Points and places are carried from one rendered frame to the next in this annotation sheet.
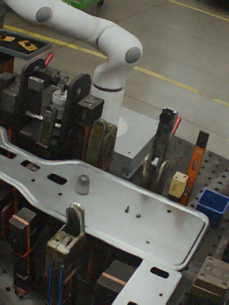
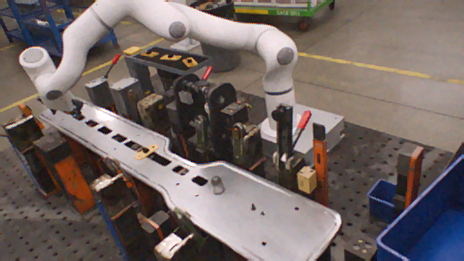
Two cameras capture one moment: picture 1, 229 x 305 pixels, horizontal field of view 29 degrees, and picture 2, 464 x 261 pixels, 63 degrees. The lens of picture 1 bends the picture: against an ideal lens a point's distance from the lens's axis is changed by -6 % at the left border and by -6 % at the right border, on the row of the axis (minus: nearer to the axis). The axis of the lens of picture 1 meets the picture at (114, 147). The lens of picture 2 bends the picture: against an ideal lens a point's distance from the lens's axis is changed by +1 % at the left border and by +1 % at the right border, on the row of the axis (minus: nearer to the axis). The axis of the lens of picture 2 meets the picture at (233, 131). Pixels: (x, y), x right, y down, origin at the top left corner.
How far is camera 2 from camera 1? 0.43 m
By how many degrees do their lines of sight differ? 23
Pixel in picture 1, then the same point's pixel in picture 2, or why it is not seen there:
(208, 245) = not seen: hidden behind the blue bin
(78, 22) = (223, 33)
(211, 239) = not seen: hidden behind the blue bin
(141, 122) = (321, 118)
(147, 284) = not seen: outside the picture
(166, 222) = (290, 220)
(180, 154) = (365, 144)
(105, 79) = (270, 84)
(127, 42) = (277, 44)
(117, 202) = (246, 199)
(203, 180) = (389, 169)
